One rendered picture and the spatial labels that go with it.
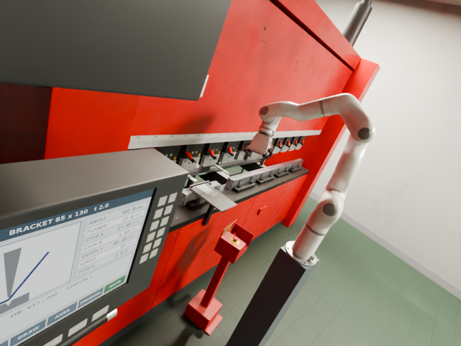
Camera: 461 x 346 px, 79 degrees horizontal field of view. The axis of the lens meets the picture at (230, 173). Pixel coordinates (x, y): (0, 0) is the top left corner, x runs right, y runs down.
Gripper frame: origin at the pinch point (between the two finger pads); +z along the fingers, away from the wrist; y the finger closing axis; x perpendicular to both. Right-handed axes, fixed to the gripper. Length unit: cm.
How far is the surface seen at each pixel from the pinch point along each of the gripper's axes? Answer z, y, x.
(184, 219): 46, 31, -14
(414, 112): -196, -88, -319
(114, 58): 9, -18, 114
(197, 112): -10.7, 31.4, 18.7
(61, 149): 26, 19, 87
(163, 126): 4.4, 34.6, 34.6
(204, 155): 5.9, 33.7, -10.4
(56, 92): 14, 17, 96
